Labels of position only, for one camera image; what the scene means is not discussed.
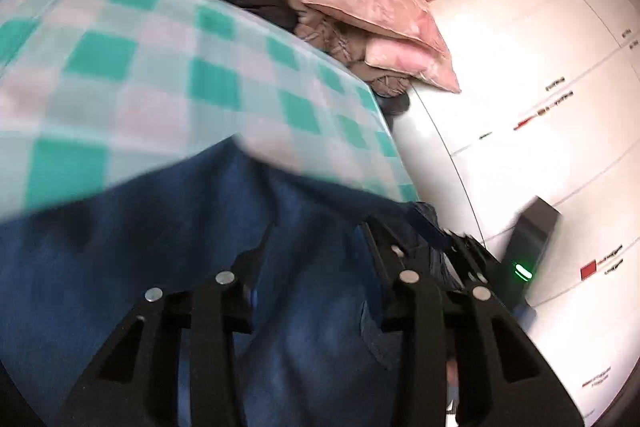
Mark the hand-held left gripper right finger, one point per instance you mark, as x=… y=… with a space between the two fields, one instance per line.
x=395 y=274

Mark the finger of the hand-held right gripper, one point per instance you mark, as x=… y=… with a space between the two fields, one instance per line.
x=431 y=227
x=472 y=257

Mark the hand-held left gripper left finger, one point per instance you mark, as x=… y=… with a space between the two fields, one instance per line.
x=244 y=274

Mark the blue denim pants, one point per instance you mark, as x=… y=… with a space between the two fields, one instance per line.
x=150 y=257

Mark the small pink pillow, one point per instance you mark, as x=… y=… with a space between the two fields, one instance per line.
x=415 y=62

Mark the brown patterned blanket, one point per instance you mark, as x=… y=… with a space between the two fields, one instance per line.
x=325 y=37

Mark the green checkered cloth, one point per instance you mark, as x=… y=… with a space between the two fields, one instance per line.
x=125 y=82

